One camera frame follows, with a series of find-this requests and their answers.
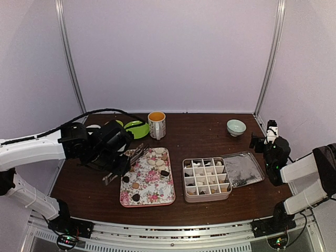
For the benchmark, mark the pale blue tea bowl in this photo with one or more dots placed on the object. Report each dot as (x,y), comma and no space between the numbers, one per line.
(235,127)

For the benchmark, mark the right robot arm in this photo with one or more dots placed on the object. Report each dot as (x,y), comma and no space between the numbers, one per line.
(321,160)

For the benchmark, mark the left aluminium frame post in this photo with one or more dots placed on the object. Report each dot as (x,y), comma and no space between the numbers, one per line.
(59,5)

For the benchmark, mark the green plate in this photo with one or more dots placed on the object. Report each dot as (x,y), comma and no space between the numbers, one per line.
(137,128)

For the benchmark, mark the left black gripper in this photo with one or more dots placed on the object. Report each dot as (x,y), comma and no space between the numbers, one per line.
(121,169)

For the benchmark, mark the front aluminium rail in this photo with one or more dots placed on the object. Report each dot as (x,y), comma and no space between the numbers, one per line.
(236,236)

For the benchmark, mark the floral pink tray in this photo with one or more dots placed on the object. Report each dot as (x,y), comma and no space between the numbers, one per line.
(149,182)

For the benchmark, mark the aluminium frame post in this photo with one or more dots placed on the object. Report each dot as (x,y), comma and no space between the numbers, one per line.
(278,28)
(59,5)

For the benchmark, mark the floral white mug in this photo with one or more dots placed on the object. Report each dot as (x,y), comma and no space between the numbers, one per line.
(157,125)

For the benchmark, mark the metal serving tongs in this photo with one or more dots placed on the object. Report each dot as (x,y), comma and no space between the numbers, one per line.
(140,151)

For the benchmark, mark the black white bowl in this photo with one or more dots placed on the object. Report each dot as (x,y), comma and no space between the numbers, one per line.
(93,126)

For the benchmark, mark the pink rabbit tin lid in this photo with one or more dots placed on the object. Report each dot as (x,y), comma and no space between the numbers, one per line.
(243,169)

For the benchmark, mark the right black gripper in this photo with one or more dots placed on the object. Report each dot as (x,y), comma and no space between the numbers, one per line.
(254,139)

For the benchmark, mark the pink divided tin box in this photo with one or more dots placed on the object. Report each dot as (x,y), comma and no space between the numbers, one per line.
(205,180)

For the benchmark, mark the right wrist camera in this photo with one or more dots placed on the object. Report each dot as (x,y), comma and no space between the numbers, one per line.
(271,132)

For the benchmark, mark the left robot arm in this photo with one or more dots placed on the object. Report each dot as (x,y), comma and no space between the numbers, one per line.
(102,148)

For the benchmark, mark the right aluminium frame post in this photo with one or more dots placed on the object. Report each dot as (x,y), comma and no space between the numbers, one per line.
(278,28)

